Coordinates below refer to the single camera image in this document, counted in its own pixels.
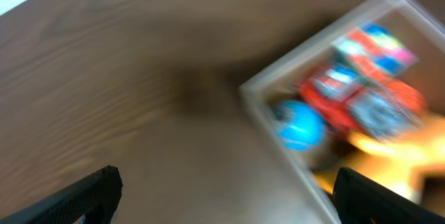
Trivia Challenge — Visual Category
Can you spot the white cardboard box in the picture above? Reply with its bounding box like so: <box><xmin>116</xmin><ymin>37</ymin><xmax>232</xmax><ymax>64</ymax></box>
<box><xmin>241</xmin><ymin>0</ymin><xmax>444</xmax><ymax>223</ymax></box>

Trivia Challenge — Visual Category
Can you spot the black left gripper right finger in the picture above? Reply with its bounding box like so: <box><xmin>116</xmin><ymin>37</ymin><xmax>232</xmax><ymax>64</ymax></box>
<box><xmin>333</xmin><ymin>167</ymin><xmax>444</xmax><ymax>224</ymax></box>

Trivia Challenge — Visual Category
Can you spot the red toy truck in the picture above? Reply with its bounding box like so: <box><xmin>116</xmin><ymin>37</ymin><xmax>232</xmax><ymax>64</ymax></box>
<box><xmin>298</xmin><ymin>65</ymin><xmax>427</xmax><ymax>139</ymax></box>

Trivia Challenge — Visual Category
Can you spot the colourful puzzle cube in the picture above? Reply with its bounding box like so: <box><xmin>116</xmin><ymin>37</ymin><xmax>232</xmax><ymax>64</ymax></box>
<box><xmin>332</xmin><ymin>23</ymin><xmax>418</xmax><ymax>83</ymax></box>

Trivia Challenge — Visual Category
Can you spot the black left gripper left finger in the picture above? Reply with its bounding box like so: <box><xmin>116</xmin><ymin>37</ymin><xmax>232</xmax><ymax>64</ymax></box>
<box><xmin>1</xmin><ymin>166</ymin><xmax>123</xmax><ymax>224</ymax></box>

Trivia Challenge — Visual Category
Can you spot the blue toy ball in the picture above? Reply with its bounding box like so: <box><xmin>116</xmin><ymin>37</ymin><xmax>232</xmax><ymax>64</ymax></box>
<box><xmin>273</xmin><ymin>100</ymin><xmax>326</xmax><ymax>152</ymax></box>

